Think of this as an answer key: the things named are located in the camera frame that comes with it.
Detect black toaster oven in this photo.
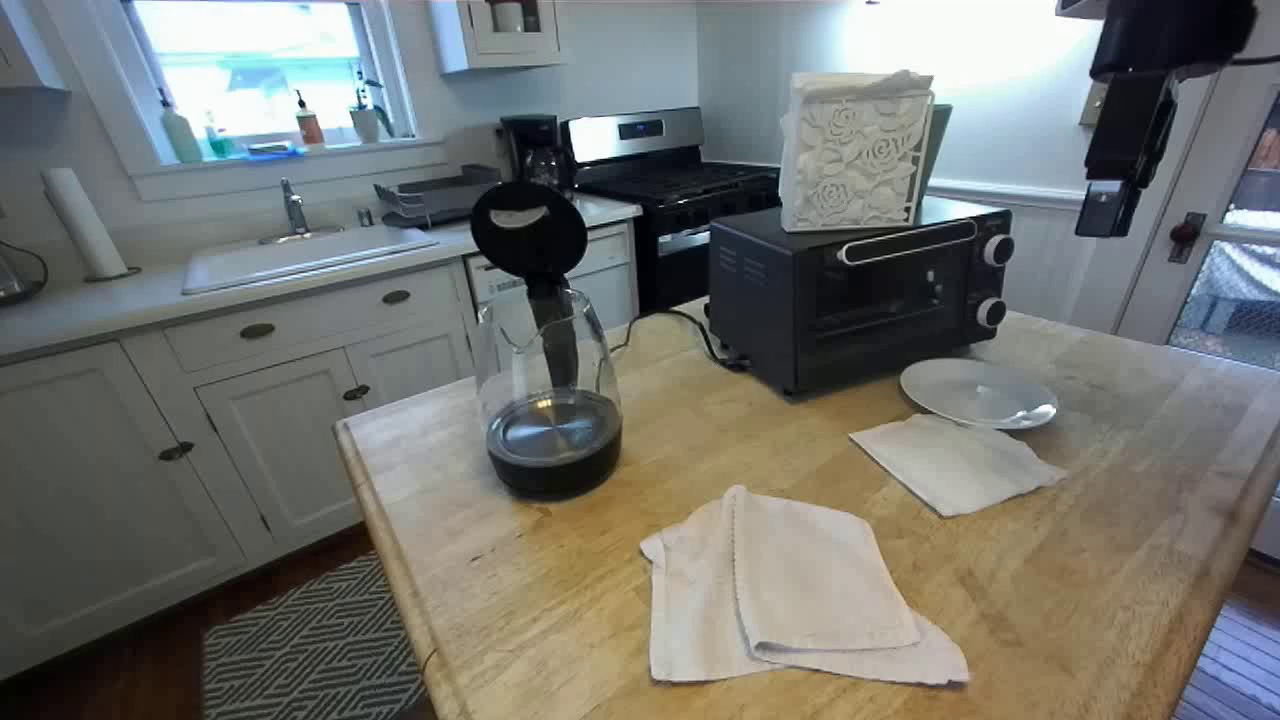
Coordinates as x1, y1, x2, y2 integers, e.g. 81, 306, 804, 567
703, 196, 1018, 401

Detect white spray bottle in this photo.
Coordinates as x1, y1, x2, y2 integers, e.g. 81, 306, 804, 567
342, 71, 400, 147

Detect black coffee maker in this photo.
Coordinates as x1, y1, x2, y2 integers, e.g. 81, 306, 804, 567
495, 113, 573, 193

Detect white wall cabinet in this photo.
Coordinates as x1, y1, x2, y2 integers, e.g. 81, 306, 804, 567
423, 0, 568, 81

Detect white paper napkin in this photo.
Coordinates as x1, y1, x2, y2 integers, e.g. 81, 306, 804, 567
845, 408, 1072, 526

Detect white folded cloth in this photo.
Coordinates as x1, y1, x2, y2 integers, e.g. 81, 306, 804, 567
636, 480, 974, 692

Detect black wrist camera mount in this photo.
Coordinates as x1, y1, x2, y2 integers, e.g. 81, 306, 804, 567
1086, 0, 1259, 81

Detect black and steel stove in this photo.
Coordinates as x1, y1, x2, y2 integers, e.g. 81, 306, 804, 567
564, 104, 788, 321

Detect black oven power cord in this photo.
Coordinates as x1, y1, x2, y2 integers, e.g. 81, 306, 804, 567
603, 306, 753, 375

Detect steel faucet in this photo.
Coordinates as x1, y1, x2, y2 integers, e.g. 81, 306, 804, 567
275, 176, 316, 243

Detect grey patterned rug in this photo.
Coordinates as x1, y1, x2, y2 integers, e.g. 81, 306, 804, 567
200, 553, 438, 720

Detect grey metal griddle tray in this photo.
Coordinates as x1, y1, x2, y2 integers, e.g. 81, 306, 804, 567
367, 159, 509, 238

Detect white patterned box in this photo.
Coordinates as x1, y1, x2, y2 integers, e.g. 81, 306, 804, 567
776, 67, 938, 238

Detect white green bottle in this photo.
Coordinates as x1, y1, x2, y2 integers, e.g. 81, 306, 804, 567
157, 86, 209, 172

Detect white base cabinets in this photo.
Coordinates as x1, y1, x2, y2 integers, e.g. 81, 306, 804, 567
0, 215, 648, 686

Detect orange soap bottle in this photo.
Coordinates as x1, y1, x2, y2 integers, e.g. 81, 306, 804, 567
290, 86, 327, 154

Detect glass kettle with black lid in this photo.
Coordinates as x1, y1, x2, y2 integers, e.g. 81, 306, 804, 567
463, 176, 629, 505

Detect small teal bottle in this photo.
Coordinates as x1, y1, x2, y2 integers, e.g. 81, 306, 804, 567
200, 108, 234, 164

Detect white kitchen sink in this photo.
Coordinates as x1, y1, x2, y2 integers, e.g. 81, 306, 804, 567
179, 220, 445, 299

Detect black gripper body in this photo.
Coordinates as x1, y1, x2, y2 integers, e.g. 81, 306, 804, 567
1078, 67, 1178, 193

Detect white paper towel roll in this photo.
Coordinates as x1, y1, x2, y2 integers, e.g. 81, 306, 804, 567
35, 164, 139, 289

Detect dark door handle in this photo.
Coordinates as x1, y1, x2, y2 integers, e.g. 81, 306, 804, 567
1163, 207, 1213, 268

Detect white round plate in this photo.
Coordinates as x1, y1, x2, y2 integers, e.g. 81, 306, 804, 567
894, 352, 1063, 437

